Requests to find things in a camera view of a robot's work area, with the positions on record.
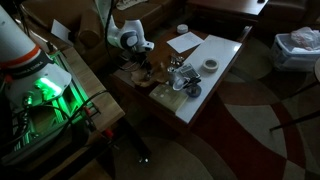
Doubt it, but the large white board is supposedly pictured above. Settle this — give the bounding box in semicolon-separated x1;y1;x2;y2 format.
174;34;243;125

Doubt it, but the dark round disc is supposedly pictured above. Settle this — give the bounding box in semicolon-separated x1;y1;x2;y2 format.
185;83;203;99

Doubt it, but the white paper card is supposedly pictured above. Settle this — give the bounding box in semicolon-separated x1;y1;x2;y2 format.
50;18;75;47

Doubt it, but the light wooden robot table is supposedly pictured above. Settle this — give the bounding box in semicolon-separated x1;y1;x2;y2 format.
0;45;127;180

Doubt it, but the clear plastic storage bin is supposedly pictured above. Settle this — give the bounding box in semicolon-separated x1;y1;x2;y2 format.
269;32;320;73

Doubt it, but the dark lift-top side table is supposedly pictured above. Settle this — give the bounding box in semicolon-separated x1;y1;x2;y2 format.
185;0;270;25

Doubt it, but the white paper sheet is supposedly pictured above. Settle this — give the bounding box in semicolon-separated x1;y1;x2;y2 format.
166;31;205;54

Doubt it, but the pale green book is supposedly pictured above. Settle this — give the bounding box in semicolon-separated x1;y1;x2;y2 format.
148;83;189;114

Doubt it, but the white plastic bag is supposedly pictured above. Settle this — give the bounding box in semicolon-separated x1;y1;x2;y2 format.
290;26;320;52

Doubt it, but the black cable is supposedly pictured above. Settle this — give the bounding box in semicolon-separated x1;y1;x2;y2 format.
49;89;109;138

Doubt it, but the brown wooden coffee table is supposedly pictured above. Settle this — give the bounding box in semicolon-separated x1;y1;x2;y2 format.
109;25;254;135

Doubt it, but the white round container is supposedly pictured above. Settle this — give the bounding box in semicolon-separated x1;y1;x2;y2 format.
176;23;190;35

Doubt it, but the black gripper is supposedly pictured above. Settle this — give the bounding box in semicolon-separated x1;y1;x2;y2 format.
127;49;155;80

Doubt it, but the black metal stand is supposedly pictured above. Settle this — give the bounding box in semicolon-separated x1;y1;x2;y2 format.
115;116;153;166

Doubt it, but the grey calculator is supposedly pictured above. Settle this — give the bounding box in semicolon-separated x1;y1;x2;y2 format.
179;63;202;80

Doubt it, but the red handled clamp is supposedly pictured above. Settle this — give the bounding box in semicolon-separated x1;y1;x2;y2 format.
100;127;116;142
82;105;95;124

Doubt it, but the green lit machine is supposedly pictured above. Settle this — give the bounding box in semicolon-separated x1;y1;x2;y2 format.
0;49;102;165

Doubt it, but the brown cylinder pillow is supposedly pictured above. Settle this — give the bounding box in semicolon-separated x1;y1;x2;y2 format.
77;9;103;48

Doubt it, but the silver metal cup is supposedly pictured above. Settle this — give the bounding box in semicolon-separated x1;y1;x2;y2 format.
166;65;179;87

